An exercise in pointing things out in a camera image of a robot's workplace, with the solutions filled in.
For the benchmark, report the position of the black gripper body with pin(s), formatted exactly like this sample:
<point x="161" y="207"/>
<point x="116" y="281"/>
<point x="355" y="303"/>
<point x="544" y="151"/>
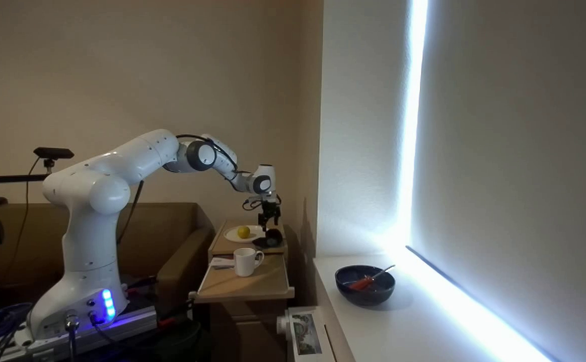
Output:
<point x="268" y="214"/>

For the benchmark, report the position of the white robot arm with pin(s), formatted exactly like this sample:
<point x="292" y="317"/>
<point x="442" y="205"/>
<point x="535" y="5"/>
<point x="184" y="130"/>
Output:
<point x="97" y="189"/>

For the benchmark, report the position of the white round plate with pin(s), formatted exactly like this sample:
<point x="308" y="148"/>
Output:
<point x="253" y="230"/>

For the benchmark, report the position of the yellow lemon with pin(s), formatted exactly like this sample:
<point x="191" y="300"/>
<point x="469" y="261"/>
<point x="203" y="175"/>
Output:
<point x="244" y="231"/>

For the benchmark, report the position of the white mug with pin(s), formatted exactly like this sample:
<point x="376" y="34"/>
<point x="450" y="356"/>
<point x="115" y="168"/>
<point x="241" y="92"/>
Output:
<point x="246" y="259"/>

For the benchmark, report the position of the light wooden side table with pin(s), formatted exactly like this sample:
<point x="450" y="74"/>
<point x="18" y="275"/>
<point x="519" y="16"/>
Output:
<point x="266" y="284"/>

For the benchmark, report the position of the brown leather armchair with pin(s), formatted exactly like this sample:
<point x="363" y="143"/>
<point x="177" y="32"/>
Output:
<point x="164" y="241"/>

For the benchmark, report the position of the dark blue bowl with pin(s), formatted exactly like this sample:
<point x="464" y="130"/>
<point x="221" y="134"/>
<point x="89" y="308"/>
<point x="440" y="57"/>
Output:
<point x="365" y="284"/>

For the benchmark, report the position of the white roller window blind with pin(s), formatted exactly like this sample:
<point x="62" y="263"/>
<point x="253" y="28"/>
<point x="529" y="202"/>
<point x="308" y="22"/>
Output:
<point x="456" y="128"/>

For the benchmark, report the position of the black camera on stand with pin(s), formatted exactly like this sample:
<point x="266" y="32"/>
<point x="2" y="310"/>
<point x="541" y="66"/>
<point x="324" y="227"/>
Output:
<point x="46" y="155"/>

